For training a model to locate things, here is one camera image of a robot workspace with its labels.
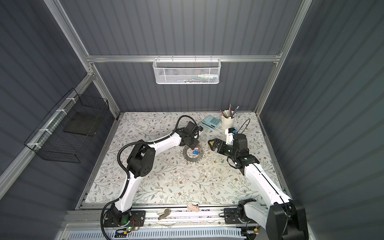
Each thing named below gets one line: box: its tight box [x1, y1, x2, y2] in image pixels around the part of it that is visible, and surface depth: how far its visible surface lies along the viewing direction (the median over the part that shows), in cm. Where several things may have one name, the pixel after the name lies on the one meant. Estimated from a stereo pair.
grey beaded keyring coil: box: [192, 147, 204, 162], surface depth 98 cm
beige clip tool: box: [157, 208, 171, 221], surface depth 75 cm
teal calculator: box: [200, 115, 222, 129], surface depth 114 cm
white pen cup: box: [221, 115, 236, 129], surface depth 107 cm
